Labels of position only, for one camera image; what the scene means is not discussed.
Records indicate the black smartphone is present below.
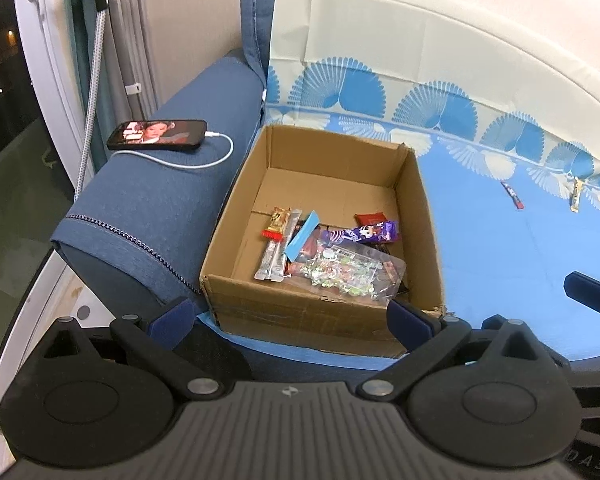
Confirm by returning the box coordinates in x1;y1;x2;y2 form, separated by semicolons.
107;120;207;151

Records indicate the yellow wafer bar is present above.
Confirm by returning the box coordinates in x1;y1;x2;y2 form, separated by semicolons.
570;177;584;212

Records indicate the dark red blue stick sachet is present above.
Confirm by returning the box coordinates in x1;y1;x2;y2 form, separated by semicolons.
501;181;524;210

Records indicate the red gold candy bar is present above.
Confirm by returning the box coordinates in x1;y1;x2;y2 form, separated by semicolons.
262;207;291;242

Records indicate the white charging cable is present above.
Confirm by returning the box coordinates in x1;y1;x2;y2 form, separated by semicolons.
110;130;235;170

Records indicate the red snack packet gold print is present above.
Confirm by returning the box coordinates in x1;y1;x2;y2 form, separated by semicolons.
354;212;387;226

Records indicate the silver stick sachet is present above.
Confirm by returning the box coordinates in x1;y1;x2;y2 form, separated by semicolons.
254;209;302;283

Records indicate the blue sofa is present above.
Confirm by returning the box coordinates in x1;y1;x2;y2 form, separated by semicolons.
49;0;412;386

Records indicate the brown cardboard box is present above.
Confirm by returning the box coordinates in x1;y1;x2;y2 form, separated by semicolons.
200;125;446;358

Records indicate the light blue stick sachet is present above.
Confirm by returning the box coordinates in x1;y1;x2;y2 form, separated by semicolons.
285;210;320;262

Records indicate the purple chocolate bar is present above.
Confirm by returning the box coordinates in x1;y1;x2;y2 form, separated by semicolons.
323;220;400;244

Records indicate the grey curtain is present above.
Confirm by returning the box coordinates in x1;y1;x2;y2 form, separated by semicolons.
65;0;160;170

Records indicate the white window frame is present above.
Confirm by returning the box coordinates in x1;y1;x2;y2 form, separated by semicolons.
15;0;85;183

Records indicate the clear bag of candies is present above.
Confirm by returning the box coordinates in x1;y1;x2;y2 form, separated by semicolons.
285;230;407;307

